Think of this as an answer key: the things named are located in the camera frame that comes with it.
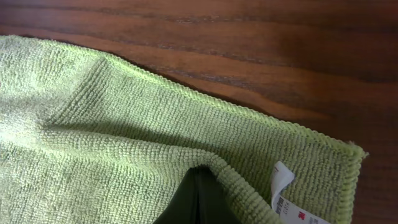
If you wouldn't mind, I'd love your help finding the light green microfiber cloth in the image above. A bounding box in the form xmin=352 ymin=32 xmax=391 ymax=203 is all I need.
xmin=1 ymin=35 xmax=366 ymax=223

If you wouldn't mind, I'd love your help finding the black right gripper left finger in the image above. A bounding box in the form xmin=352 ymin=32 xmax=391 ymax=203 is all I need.
xmin=154 ymin=168 xmax=198 ymax=224

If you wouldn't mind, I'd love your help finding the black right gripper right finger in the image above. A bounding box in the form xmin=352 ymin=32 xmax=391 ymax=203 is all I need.
xmin=198 ymin=167 xmax=241 ymax=224

